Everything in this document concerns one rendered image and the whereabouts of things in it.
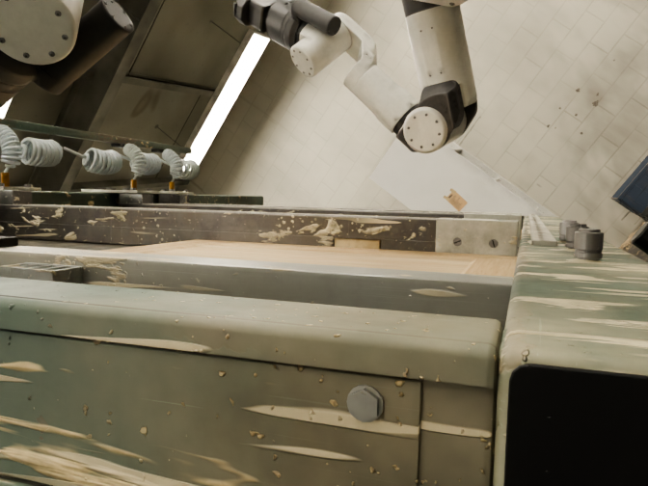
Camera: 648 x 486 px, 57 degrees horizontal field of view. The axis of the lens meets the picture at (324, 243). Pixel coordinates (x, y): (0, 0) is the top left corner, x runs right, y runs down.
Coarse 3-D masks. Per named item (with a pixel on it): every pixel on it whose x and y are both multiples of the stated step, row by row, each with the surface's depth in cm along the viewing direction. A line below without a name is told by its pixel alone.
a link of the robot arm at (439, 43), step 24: (408, 24) 98; (432, 24) 95; (456, 24) 95; (432, 48) 96; (456, 48) 96; (432, 72) 97; (456, 72) 96; (432, 96) 97; (456, 96) 96; (408, 120) 100; (432, 120) 98; (456, 120) 97; (408, 144) 101; (432, 144) 99
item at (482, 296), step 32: (0, 256) 61; (32, 256) 60; (64, 256) 59; (96, 256) 58; (128, 256) 58; (160, 256) 59; (192, 256) 59; (160, 288) 55; (192, 288) 54; (224, 288) 53; (256, 288) 52; (288, 288) 51; (320, 288) 50; (352, 288) 49; (384, 288) 48; (416, 288) 48; (448, 288) 47; (480, 288) 46
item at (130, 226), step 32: (0, 128) 126; (0, 192) 124; (0, 224) 124; (32, 224) 122; (64, 224) 119; (96, 224) 116; (128, 224) 114; (160, 224) 112; (192, 224) 110; (224, 224) 107; (256, 224) 105; (288, 224) 103; (320, 224) 102; (352, 224) 100; (384, 224) 98; (416, 224) 96; (448, 224) 94; (480, 224) 93; (512, 224) 91
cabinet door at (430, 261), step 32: (224, 256) 83; (256, 256) 84; (288, 256) 85; (320, 256) 86; (352, 256) 87; (384, 256) 88; (416, 256) 90; (448, 256) 89; (480, 256) 89; (512, 256) 90
